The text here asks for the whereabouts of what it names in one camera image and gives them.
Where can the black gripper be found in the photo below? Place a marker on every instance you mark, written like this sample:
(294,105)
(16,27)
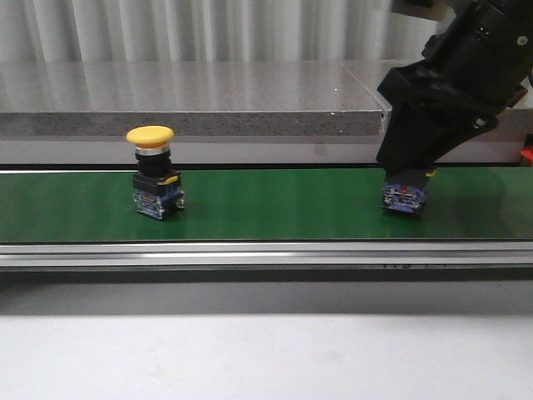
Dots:
(477,64)

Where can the red mushroom push button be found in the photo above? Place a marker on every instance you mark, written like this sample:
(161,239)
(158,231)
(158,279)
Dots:
(406,191)

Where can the yellow mushroom push button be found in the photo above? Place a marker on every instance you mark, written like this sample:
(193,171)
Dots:
(157,185)

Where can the green conveyor belt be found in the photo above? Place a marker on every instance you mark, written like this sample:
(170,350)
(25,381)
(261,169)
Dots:
(266,204)

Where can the red plastic object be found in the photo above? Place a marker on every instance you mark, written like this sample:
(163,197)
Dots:
(527,152)

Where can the grey stone counter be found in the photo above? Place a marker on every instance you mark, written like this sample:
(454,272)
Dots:
(300,112)

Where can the white pleated curtain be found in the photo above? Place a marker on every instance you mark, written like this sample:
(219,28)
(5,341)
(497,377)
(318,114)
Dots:
(210,31)

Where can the aluminium conveyor frame rail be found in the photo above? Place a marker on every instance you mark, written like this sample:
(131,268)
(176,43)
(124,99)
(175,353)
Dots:
(325,260)

